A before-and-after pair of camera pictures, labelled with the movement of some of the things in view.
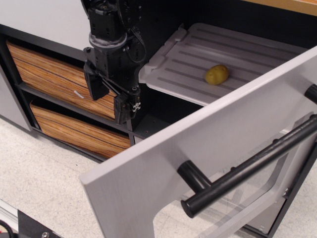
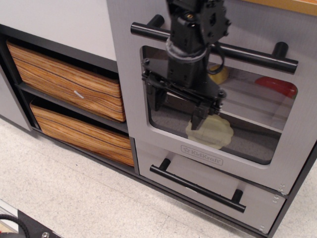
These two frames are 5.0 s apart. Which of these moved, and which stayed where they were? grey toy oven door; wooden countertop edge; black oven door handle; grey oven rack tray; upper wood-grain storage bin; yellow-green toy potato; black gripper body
Moved: black gripper body; grey oven rack tray; black oven door handle; grey toy oven door
Stayed: upper wood-grain storage bin; yellow-green toy potato; wooden countertop edge
